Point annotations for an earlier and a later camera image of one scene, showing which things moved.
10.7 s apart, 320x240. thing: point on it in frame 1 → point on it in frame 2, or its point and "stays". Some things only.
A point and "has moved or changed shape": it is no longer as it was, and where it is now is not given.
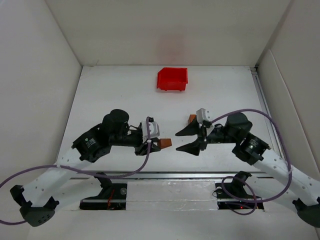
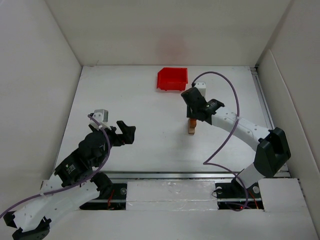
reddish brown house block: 164,143 has moved or changed shape
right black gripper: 203,136 → 191,113
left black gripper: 144,147 → 119,135
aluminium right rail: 255,72 stays
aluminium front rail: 164,175 stays
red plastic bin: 172,79 stays
